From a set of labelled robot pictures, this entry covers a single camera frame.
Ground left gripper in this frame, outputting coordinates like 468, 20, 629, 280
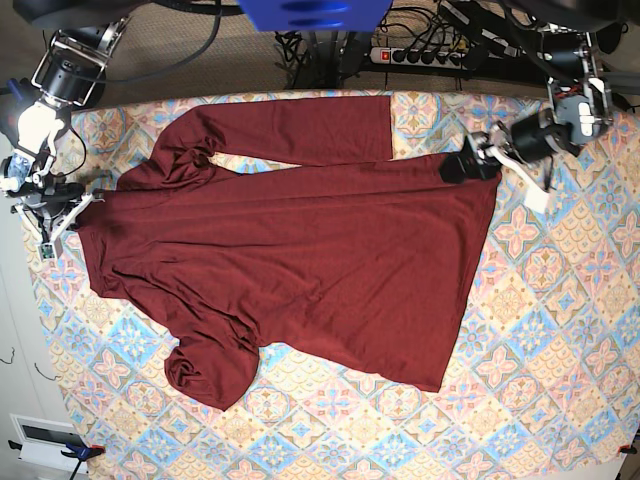
438, 122, 553, 213

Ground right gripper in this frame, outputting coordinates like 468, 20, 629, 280
11, 189, 105, 259

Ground dark red t-shirt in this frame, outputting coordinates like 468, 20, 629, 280
77, 96, 499, 410

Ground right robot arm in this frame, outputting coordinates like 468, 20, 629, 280
1, 16, 129, 260

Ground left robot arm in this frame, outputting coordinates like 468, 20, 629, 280
439, 22, 613, 213

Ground clamp upper left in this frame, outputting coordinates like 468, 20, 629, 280
1, 77, 34, 103

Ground patterned colourful tablecloth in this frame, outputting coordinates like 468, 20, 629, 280
1, 114, 639, 479

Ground orange clamp lower right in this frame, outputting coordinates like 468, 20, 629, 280
618, 445, 638, 455

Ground white power strip red switch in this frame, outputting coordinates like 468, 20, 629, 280
369, 47, 466, 70

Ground white wall socket box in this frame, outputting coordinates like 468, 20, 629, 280
10, 414, 82, 473

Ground blue handled clamp lower left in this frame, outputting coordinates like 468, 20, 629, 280
8, 440, 105, 479

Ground blue plastic mount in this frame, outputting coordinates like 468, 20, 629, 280
238, 0, 392, 32

